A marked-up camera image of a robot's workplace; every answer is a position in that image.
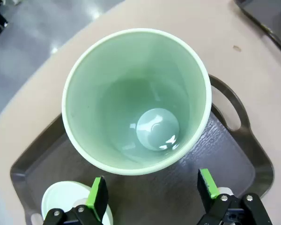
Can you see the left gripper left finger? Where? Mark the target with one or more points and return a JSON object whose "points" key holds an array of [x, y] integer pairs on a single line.
{"points": [[96, 201]]}

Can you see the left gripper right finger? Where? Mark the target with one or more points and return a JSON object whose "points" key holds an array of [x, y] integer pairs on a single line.
{"points": [[215, 208]]}

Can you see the tall pale green cup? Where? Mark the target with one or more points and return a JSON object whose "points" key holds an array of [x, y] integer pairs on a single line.
{"points": [[121, 105]]}

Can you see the dark brown serving tray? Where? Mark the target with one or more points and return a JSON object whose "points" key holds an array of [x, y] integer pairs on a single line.
{"points": [[267, 11], [224, 164]]}

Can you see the pale green bowl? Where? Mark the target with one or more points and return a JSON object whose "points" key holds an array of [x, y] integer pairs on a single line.
{"points": [[61, 197]]}

